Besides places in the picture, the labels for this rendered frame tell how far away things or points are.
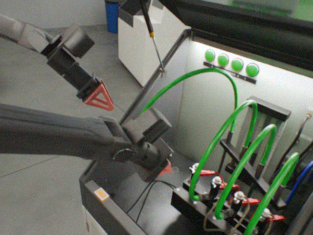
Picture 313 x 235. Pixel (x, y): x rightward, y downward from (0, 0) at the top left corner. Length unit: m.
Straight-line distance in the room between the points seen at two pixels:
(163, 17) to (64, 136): 3.21
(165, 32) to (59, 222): 2.65
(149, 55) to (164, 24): 0.46
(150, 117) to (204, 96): 0.61
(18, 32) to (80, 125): 0.38
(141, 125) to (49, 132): 0.20
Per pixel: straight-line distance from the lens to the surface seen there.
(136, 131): 0.49
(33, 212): 2.19
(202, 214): 0.88
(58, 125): 0.37
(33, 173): 2.48
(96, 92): 0.66
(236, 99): 0.87
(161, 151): 0.59
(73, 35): 0.67
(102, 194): 0.93
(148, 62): 3.60
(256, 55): 0.89
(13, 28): 0.73
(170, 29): 3.59
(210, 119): 1.09
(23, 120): 0.34
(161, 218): 1.03
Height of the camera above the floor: 1.67
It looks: 33 degrees down
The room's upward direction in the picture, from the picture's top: 5 degrees clockwise
